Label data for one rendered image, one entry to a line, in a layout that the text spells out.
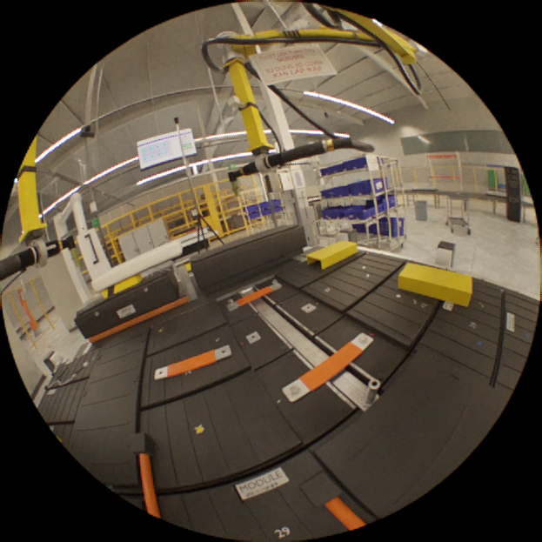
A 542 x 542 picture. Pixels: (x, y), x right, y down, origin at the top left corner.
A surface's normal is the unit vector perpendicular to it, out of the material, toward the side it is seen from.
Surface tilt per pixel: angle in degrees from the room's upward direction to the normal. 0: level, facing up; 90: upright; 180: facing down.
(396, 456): 0
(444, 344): 0
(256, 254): 90
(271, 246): 90
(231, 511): 0
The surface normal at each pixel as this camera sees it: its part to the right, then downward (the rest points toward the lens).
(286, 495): -0.24, -0.90
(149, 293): 0.44, 0.23
